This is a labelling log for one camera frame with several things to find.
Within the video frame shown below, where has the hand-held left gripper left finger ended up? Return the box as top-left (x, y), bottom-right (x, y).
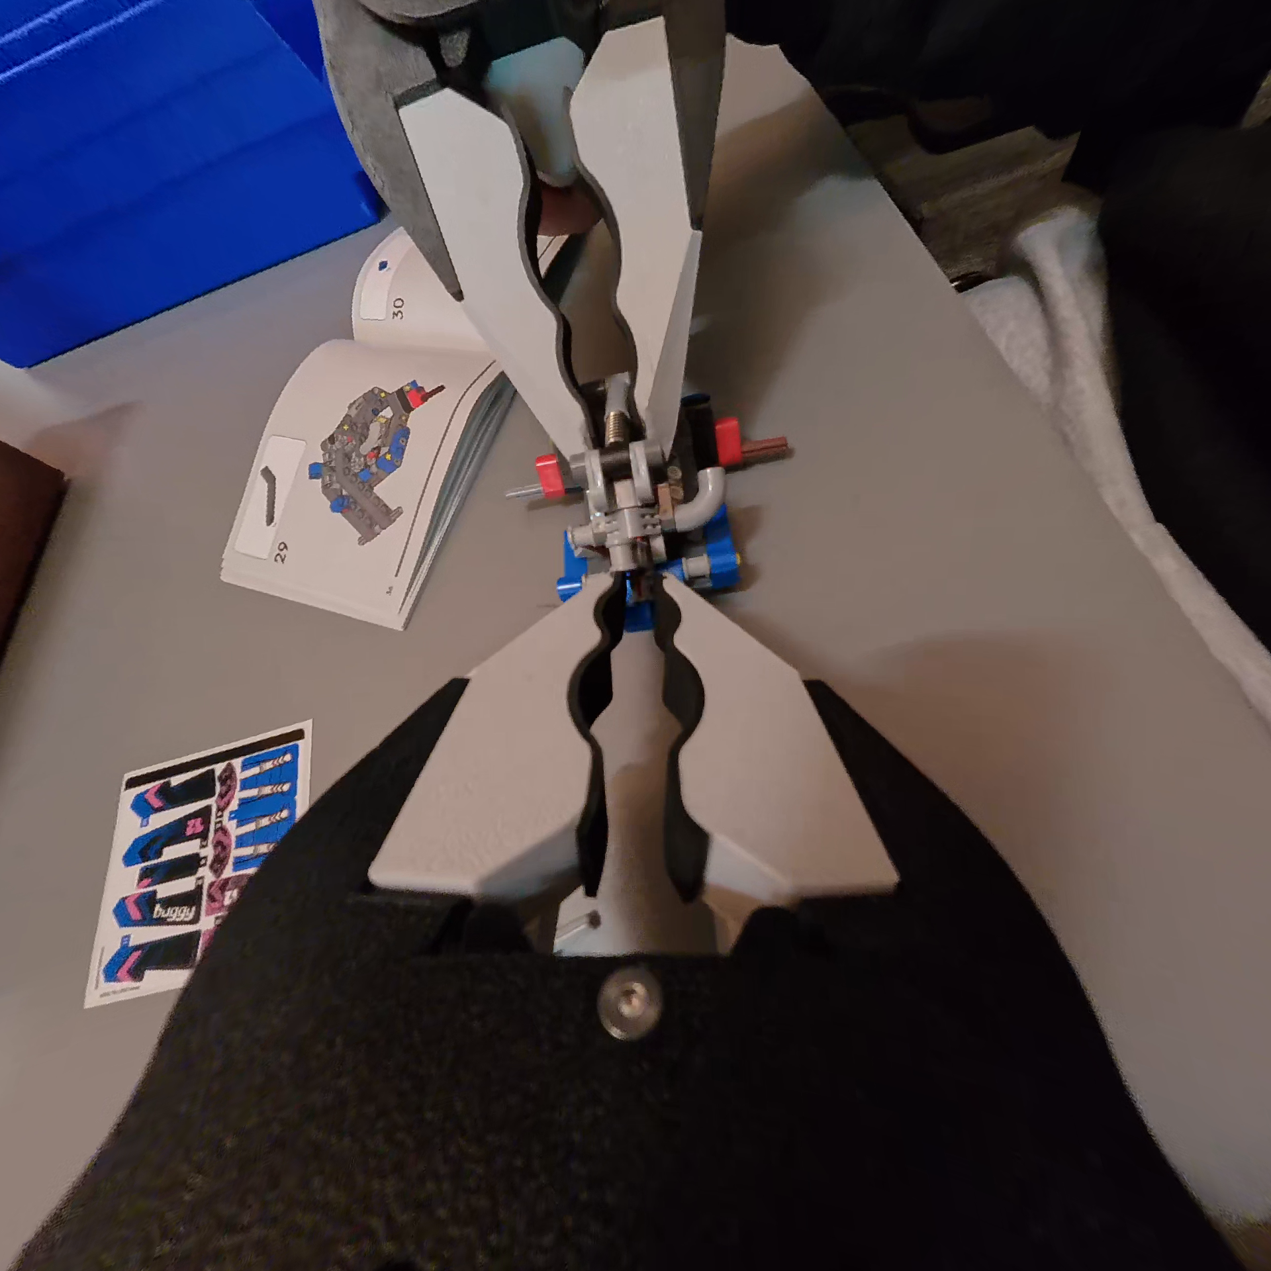
top-left (368, 576), bottom-right (637, 926)

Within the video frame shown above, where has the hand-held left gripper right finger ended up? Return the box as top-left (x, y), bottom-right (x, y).
top-left (655, 576), bottom-right (902, 931)

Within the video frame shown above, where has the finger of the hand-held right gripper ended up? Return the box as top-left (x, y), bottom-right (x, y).
top-left (569, 14), bottom-right (708, 430)
top-left (397, 84), bottom-right (609, 453)

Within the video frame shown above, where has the partly built lego buggy model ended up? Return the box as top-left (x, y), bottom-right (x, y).
top-left (507, 372), bottom-right (792, 639)

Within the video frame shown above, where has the lego instruction booklet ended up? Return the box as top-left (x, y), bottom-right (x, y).
top-left (219, 226), bottom-right (559, 633)

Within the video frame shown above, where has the lego sticker sheet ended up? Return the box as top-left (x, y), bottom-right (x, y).
top-left (85, 719), bottom-right (316, 1010)

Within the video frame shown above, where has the blue plastic storage bin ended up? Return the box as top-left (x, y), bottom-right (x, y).
top-left (0, 0), bottom-right (391, 371)

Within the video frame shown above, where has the white fuzzy cloth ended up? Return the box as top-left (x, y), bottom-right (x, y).
top-left (969, 207), bottom-right (1271, 688)

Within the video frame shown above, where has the person's black clothing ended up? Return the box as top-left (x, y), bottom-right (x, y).
top-left (1093, 129), bottom-right (1271, 649)

